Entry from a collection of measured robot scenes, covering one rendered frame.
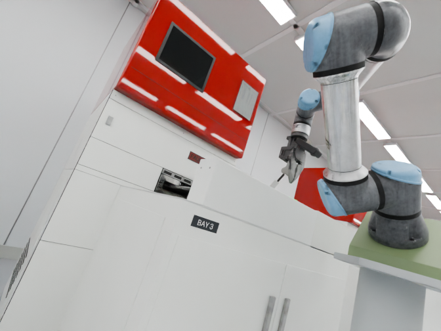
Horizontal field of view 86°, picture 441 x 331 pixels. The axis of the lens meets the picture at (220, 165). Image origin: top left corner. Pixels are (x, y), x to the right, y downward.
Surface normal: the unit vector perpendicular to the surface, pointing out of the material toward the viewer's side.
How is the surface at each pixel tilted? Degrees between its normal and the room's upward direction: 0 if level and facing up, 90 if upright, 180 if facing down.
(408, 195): 123
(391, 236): 117
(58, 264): 90
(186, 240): 90
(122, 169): 90
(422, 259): 45
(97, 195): 90
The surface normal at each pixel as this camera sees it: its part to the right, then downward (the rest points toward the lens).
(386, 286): -0.59, -0.38
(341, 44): -0.11, 0.40
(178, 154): 0.60, -0.01
